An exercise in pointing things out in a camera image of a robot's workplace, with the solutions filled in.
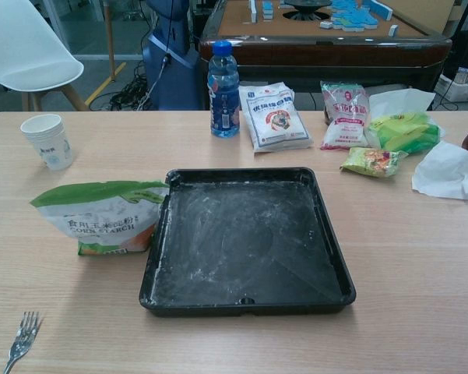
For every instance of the green white corn starch bag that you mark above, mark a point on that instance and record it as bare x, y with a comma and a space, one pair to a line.
101, 226

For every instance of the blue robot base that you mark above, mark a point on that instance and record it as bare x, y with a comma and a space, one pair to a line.
171, 78

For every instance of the black plastic tray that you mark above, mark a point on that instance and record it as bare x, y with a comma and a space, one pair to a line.
237, 241

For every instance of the white bag blue print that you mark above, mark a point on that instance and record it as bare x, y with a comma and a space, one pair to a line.
276, 121

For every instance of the white bag pink print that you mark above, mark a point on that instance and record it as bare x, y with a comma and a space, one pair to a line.
344, 117

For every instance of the white plastic bag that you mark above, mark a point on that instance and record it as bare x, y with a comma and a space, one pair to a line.
401, 101

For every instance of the blue capped drink bottle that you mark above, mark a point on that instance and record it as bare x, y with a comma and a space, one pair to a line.
222, 109

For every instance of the small green snack packet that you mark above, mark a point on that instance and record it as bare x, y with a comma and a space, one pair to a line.
374, 161

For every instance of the brown mahjong table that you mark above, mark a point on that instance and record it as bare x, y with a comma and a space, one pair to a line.
296, 50

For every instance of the upright mahjong tile row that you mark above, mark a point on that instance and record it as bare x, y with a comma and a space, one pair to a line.
253, 9

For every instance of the green yellow plastic pack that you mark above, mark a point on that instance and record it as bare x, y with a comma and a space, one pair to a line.
405, 132

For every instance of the white blue mahjong tile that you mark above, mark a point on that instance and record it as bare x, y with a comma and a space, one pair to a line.
326, 25

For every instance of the white paper cup stack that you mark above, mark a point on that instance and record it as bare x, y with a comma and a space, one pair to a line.
50, 144

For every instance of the black table centre dome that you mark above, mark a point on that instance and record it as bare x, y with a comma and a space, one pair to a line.
304, 8

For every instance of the wooden pole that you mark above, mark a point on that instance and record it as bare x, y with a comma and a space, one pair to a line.
110, 39

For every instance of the blue mahjong tile cluster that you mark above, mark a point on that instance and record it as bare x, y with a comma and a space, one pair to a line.
354, 15

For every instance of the crumpled white tissue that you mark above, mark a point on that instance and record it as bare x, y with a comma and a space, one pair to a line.
444, 171

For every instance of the single white mahjong tile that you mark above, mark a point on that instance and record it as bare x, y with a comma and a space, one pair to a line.
394, 29

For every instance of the cardboard box with clutter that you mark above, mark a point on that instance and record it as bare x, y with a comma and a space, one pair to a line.
457, 82

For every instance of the white shell chair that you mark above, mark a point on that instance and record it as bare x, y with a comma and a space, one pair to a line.
23, 46

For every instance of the silver metal fork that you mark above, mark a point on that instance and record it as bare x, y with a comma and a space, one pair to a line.
23, 339

